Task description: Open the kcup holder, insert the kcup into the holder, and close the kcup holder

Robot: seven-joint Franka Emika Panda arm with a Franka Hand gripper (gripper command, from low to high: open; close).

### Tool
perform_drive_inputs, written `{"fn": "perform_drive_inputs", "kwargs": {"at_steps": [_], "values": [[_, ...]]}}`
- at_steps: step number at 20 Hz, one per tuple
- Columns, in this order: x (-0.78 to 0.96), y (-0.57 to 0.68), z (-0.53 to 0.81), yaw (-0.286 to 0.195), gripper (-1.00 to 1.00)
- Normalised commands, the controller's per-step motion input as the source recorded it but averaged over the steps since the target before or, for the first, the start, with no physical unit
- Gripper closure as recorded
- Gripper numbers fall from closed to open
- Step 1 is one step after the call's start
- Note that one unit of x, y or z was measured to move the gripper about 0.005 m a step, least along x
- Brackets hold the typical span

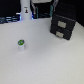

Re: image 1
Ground green-lid white kcup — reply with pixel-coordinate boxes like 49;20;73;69
18;39;25;52

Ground black kcup holder drawer box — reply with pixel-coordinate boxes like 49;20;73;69
50;2;76;40

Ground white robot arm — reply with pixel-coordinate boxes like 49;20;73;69
20;0;32;20

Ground black teal-edged equipment box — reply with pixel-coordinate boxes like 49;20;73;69
30;0;60;20

